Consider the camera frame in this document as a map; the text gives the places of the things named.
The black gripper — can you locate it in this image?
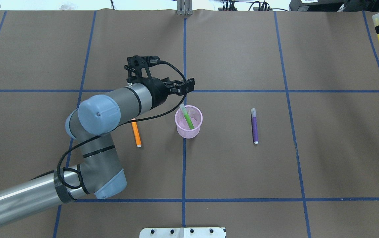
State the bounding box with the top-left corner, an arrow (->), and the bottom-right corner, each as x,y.
145,77 -> 195,107

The green marker pen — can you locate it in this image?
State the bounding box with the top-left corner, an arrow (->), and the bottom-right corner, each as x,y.
180,103 -> 195,130

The orange marker pen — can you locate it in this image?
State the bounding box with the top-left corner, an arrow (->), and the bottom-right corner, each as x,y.
131,122 -> 142,148

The purple marker pen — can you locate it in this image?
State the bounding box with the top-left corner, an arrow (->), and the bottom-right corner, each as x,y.
251,108 -> 259,144

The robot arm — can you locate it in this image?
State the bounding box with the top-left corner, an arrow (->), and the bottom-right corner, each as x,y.
0,76 -> 195,227

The pink mesh pen holder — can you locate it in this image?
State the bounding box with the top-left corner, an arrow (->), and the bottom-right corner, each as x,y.
174,105 -> 203,139

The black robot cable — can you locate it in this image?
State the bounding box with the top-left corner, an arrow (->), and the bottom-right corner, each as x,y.
56,60 -> 188,190

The aluminium frame post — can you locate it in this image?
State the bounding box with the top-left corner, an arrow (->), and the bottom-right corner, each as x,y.
176,0 -> 193,16

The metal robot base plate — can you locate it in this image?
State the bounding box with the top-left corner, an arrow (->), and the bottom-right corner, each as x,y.
139,227 -> 227,238

